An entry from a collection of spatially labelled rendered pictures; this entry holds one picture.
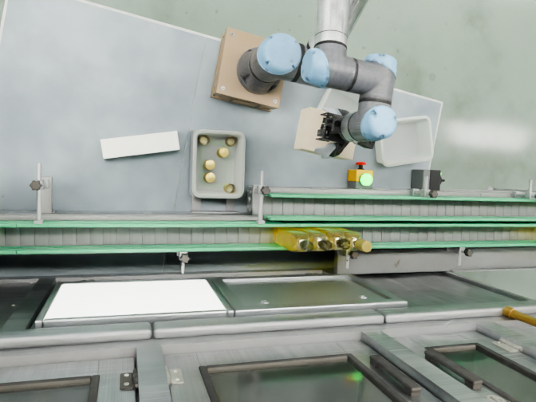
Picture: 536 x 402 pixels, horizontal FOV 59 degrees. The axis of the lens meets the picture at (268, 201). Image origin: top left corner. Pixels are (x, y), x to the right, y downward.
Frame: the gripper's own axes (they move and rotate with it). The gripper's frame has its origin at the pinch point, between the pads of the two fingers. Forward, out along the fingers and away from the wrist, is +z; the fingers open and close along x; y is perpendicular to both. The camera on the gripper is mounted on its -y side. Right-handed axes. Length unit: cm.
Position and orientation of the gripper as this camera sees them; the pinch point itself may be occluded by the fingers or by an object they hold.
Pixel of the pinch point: (329, 134)
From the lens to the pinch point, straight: 141.3
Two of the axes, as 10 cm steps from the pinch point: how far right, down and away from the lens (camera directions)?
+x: -1.9, 9.8, 0.2
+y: -9.4, -1.7, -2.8
